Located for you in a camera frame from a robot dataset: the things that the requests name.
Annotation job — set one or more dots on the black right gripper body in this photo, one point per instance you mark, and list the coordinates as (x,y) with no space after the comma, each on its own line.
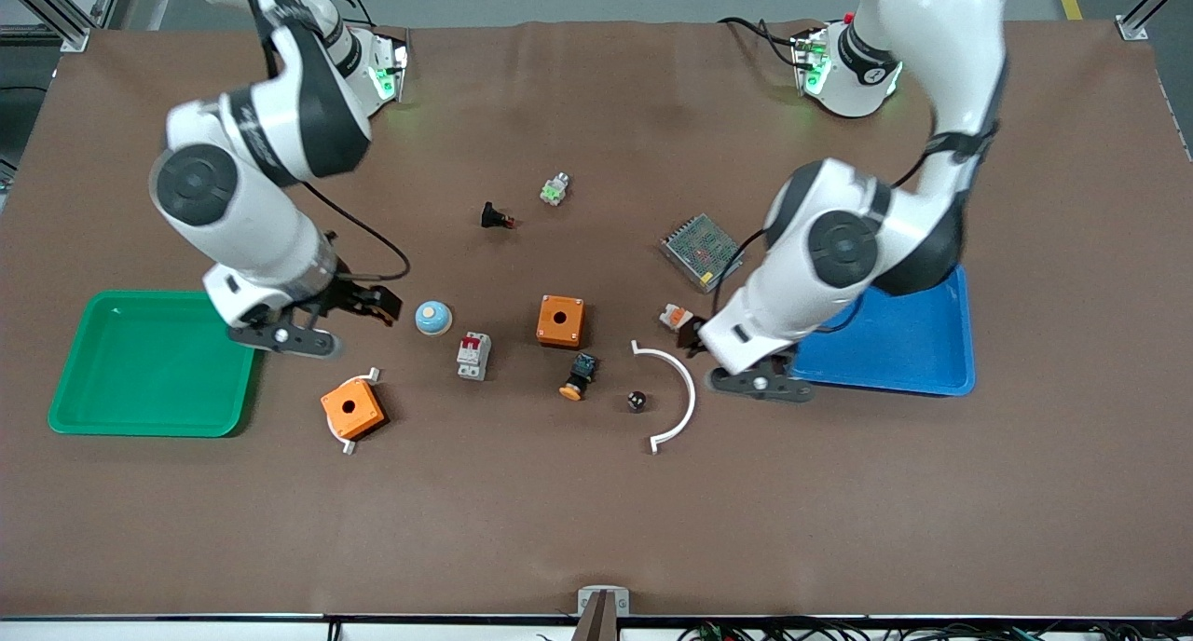
(347,297)

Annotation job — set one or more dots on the small black capacitor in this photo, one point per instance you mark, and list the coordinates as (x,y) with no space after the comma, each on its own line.
(637,401)

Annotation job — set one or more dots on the white red circuit breaker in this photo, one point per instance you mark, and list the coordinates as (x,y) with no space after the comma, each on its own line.
(473,355)

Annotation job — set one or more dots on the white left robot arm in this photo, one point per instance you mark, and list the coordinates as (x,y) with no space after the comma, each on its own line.
(839,250)

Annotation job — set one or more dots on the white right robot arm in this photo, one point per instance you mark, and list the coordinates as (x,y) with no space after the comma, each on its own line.
(270,138)

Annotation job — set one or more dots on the blue dome push button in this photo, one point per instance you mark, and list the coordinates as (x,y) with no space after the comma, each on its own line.
(433,318)

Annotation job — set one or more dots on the white curved plastic arc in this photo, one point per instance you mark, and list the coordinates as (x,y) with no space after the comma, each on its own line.
(688,394)

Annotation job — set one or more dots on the metal mesh power supply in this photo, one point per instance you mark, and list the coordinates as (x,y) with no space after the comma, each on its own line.
(701,252)

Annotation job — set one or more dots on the orange black push button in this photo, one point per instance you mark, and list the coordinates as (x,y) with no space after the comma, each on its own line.
(580,377)

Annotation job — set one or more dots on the orange button box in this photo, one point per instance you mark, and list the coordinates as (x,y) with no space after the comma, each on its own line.
(560,320)

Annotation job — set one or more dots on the brown table mat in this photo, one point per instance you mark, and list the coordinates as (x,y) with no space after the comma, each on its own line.
(596,511)

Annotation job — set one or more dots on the green white small component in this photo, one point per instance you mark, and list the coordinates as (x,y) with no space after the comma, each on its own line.
(555,189)

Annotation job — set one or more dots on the blue plastic tray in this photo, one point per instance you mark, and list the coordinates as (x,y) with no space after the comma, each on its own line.
(895,343)

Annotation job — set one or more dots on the green plastic tray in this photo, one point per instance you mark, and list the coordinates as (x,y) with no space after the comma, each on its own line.
(149,366)

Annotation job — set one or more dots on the orange white red switch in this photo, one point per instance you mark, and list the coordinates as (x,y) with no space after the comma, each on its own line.
(673,319)

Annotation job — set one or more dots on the small black red switch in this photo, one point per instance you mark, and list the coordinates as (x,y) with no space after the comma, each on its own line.
(497,217)

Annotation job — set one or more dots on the grey metal table bracket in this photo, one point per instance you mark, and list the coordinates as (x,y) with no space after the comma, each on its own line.
(603,601)

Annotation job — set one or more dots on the aluminium frame profile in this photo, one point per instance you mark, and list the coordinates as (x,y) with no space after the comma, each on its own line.
(61,7)
(1151,7)

